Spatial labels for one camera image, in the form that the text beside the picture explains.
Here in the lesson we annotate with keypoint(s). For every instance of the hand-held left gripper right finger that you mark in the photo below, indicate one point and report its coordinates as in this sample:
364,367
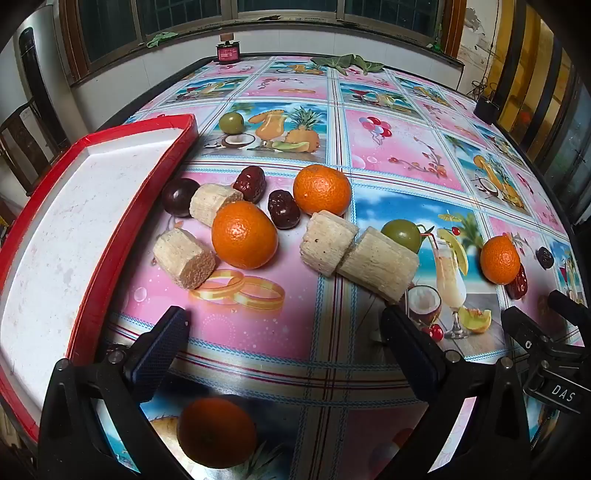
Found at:
411,355

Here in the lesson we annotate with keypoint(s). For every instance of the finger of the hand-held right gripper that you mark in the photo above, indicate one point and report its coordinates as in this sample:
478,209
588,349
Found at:
570,311
526,332

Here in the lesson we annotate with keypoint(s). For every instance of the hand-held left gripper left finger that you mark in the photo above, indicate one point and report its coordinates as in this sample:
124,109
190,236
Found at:
157,355

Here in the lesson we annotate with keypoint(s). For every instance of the red date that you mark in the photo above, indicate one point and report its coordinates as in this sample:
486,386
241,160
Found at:
519,285
250,183
545,257
282,210

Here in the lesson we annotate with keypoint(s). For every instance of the orange tangerine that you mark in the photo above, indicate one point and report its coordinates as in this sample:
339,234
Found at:
500,259
216,431
244,235
322,189

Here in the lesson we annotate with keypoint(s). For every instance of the peeled sugarcane piece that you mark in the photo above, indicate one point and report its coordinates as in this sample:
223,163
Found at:
381,265
325,242
184,258
214,203

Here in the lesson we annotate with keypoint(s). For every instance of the green jujube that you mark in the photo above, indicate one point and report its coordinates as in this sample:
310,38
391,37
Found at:
401,234
231,122

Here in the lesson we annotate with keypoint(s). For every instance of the red tray with white inside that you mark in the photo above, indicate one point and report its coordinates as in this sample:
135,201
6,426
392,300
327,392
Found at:
69,230

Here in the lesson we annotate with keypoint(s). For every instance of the printed pink and blue tablecloth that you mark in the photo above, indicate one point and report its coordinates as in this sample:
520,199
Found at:
277,332

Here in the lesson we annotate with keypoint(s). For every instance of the dark purple passion fruit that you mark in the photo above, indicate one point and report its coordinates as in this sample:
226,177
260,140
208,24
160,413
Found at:
179,197

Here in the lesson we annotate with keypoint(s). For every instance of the small black box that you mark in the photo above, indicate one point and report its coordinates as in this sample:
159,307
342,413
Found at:
485,110

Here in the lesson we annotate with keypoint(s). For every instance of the yellow glass door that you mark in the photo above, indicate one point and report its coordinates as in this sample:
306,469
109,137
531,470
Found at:
517,92

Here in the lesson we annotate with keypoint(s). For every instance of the wooden chair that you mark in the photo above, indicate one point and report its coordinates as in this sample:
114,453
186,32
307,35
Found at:
27,138

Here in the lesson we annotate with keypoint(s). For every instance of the green leaves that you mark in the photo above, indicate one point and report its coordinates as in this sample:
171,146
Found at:
351,63

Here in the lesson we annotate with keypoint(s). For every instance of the small pink bottle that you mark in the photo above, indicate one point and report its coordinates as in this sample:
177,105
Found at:
228,51

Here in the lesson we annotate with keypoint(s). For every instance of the green cloth on sill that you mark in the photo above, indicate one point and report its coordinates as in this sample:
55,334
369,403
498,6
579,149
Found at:
160,39

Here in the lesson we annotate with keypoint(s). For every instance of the white refrigerator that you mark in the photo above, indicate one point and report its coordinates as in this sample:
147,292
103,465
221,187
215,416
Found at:
51,55

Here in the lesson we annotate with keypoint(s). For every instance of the wooden framed window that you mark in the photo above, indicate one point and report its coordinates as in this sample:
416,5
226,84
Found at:
184,18

